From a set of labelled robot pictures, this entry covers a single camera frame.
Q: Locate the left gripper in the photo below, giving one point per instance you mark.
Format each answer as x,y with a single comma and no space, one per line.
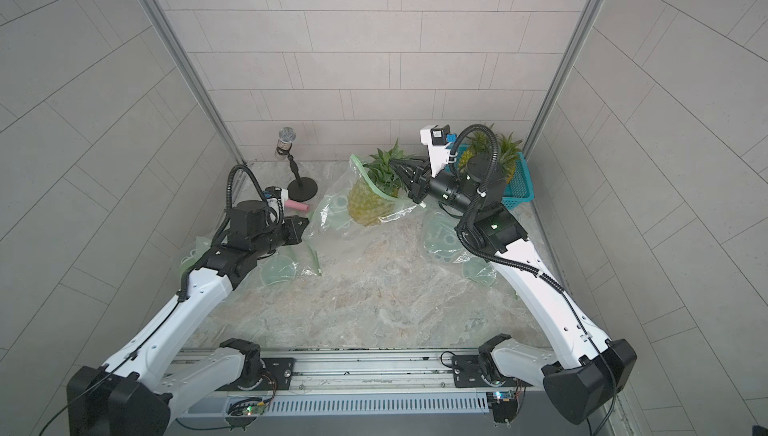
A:
295,232

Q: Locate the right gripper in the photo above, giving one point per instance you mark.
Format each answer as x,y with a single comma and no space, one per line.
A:
423,181

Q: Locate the green pineapple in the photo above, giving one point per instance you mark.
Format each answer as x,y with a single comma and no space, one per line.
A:
376,195
510,169

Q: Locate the yellow pineapple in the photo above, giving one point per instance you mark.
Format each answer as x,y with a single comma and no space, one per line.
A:
475,145

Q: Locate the orange pineapple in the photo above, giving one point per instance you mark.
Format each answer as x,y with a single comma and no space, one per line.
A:
509,150

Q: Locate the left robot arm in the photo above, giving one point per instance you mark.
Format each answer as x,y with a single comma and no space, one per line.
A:
132,393

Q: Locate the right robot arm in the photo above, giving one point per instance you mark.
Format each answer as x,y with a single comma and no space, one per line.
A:
584,369

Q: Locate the pink toy microphone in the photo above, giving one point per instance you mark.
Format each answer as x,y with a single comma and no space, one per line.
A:
295,205

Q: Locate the black microphone stand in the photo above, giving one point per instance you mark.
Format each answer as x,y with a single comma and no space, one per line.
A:
302,188

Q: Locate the teal plastic basket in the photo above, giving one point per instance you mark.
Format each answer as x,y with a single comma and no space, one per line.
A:
520,188

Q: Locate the left circuit board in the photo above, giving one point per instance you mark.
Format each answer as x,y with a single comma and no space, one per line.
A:
251,407

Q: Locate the circuit board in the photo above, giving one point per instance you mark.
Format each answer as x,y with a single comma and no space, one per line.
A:
251,407
503,406

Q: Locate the right circuit board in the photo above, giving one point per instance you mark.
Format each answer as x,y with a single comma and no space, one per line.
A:
503,406

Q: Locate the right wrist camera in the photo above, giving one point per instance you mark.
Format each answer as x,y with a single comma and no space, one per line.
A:
438,140

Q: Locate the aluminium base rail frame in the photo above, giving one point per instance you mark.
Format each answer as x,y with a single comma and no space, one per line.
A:
349,383

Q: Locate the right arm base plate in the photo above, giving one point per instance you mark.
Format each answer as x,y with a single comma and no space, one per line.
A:
467,373

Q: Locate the right aluminium corner post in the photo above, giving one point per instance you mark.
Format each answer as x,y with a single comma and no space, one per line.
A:
581,32

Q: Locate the aluminium corner post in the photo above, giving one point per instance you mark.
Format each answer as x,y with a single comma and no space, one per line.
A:
581,32
173,45

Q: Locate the left aluminium corner post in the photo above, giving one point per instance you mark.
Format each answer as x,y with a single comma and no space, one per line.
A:
173,45

